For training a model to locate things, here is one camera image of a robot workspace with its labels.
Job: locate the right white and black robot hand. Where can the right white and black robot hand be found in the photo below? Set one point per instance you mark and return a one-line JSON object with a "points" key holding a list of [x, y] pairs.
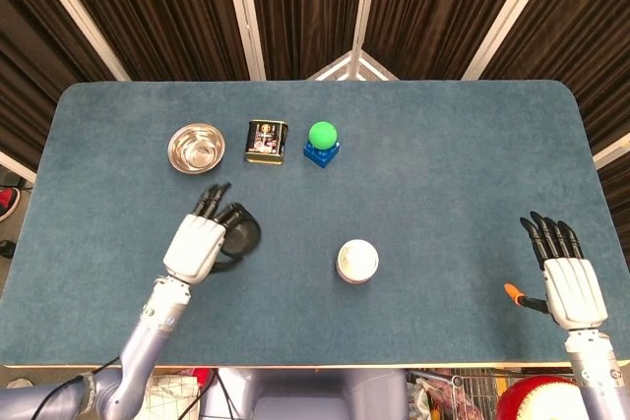
{"points": [[573, 292]]}

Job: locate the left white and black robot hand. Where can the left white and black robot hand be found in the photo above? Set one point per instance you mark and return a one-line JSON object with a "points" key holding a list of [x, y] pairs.
{"points": [[194, 248]]}

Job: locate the black faceted dome cup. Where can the black faceted dome cup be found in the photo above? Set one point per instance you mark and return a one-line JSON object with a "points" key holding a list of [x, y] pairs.
{"points": [[241, 240]]}

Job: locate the black round lid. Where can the black round lid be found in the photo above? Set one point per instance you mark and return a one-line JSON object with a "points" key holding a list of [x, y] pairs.
{"points": [[258, 238]]}

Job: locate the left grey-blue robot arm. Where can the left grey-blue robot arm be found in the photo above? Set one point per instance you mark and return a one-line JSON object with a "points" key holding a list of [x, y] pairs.
{"points": [[143, 341]]}

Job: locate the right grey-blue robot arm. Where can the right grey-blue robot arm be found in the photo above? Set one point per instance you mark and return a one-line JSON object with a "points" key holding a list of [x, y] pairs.
{"points": [[595, 376]]}

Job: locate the stainless steel bowl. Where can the stainless steel bowl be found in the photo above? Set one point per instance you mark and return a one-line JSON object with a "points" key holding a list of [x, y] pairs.
{"points": [[197, 147]]}

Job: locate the red and white ball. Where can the red and white ball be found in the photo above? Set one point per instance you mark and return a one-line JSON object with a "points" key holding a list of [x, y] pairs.
{"points": [[522, 405]]}

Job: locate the black and gold tin can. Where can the black and gold tin can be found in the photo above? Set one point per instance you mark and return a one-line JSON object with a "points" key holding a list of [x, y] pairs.
{"points": [[266, 139]]}

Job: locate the blue toy building brick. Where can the blue toy building brick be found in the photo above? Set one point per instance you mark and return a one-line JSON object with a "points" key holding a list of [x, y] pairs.
{"points": [[320, 159]]}

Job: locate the white grid pattern bag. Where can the white grid pattern bag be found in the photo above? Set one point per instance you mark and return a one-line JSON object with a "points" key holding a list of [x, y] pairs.
{"points": [[167, 400]]}

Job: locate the green ball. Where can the green ball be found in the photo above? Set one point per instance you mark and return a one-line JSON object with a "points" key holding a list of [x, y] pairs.
{"points": [[322, 135]]}

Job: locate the grey-blue robot torso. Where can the grey-blue robot torso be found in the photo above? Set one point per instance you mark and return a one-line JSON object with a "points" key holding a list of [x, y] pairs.
{"points": [[305, 390]]}

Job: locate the blue table cloth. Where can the blue table cloth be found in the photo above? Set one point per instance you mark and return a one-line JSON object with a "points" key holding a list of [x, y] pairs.
{"points": [[418, 194]]}

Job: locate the red and black shoe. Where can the red and black shoe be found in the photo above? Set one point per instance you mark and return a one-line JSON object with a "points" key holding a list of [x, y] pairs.
{"points": [[7, 201]]}

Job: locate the dark brown pleated curtain panel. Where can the dark brown pleated curtain panel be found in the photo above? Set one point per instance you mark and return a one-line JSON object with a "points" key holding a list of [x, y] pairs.
{"points": [[24, 46], [162, 12], [305, 7], [581, 36], [433, 7]]}

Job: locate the white triangular partition foot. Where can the white triangular partition foot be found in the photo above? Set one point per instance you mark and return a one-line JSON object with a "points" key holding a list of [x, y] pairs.
{"points": [[354, 68]]}

